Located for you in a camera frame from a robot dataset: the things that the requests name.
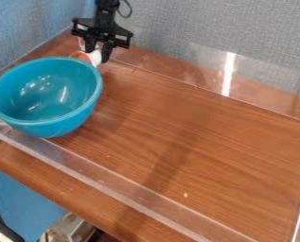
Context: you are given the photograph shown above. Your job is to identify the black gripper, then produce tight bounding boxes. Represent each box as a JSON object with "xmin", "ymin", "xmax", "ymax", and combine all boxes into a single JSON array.
[{"xmin": 71, "ymin": 0, "xmax": 132, "ymax": 63}]

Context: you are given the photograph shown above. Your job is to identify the white and brown toy mushroom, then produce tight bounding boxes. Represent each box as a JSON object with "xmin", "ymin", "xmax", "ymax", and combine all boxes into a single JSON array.
[{"xmin": 68, "ymin": 45, "xmax": 101, "ymax": 67}]

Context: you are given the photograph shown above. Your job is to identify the blue plastic bowl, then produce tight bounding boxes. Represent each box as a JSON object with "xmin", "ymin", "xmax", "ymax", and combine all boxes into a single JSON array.
[{"xmin": 0, "ymin": 57, "xmax": 104, "ymax": 138}]

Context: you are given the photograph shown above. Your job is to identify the white power strip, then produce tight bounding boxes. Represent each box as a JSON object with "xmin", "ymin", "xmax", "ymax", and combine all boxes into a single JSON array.
[{"xmin": 37, "ymin": 212, "xmax": 96, "ymax": 242}]

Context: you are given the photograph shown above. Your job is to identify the black cable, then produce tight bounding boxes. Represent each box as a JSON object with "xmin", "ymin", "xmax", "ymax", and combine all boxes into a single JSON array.
[{"xmin": 115, "ymin": 0, "xmax": 132, "ymax": 19}]

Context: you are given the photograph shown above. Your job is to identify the clear acrylic barrier wall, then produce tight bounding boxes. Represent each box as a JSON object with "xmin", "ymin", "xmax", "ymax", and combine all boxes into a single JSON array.
[{"xmin": 0, "ymin": 44, "xmax": 300, "ymax": 242}]

